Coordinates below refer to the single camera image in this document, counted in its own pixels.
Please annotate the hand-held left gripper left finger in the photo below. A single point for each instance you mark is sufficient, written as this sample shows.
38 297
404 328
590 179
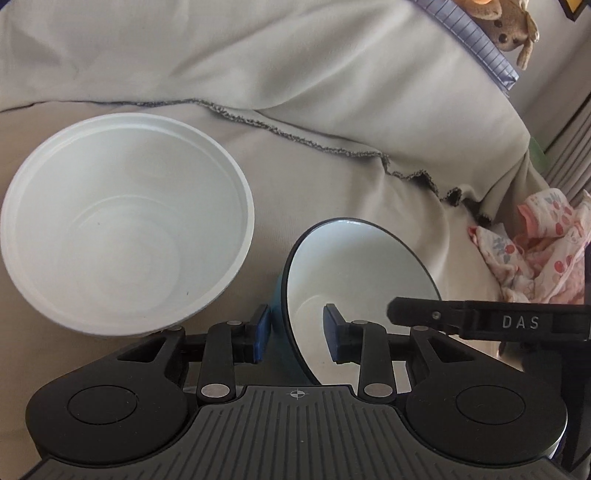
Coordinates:
262 333

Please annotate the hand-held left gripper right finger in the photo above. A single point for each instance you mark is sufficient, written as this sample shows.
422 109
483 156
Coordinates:
330 333

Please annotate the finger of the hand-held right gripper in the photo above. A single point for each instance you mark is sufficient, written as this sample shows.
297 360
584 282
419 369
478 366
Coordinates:
425 314

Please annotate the blue enamel bowl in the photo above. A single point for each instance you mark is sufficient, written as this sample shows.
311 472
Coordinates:
355 267

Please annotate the white printed plastic bowl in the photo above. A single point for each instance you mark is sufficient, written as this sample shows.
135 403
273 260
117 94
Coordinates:
129 221

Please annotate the pink floral cloth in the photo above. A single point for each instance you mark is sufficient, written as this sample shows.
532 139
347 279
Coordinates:
545 249

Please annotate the green item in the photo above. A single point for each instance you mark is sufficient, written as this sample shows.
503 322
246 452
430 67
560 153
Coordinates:
538 157

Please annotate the grey curtain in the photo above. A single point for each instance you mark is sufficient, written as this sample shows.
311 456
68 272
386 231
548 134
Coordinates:
570 157

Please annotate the beige sofa cover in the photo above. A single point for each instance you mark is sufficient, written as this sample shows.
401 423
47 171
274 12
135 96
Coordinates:
323 92

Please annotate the blue striped pillow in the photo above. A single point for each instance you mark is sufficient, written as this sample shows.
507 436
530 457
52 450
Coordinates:
480 46

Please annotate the brown plush toy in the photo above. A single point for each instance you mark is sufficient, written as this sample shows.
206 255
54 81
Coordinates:
505 27

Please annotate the yellow black framed object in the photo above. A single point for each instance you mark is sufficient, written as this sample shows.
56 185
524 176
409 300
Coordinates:
577 7

